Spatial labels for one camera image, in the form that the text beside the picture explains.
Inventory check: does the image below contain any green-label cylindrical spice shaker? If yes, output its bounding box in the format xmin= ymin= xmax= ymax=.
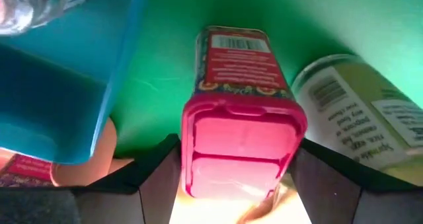
xmin=290 ymin=54 xmax=423 ymax=187

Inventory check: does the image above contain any blue plastic bin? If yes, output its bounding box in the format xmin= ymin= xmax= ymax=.
xmin=0 ymin=0 xmax=153 ymax=165

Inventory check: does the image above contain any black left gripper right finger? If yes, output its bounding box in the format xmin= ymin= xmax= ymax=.
xmin=288 ymin=137 xmax=423 ymax=224

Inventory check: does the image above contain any pink-lidded red spice tin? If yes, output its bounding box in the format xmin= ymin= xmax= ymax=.
xmin=0 ymin=153 xmax=54 ymax=188
xmin=180 ymin=25 xmax=309 ymax=200

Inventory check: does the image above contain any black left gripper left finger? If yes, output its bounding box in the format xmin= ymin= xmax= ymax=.
xmin=0 ymin=133 xmax=182 ymax=224

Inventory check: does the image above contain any cork-lidded glass spice jar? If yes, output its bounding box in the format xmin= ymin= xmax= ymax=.
xmin=0 ymin=0 xmax=94 ymax=36

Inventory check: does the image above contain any orange plastic bin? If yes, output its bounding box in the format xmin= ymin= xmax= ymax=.
xmin=0 ymin=117 xmax=135 ymax=188

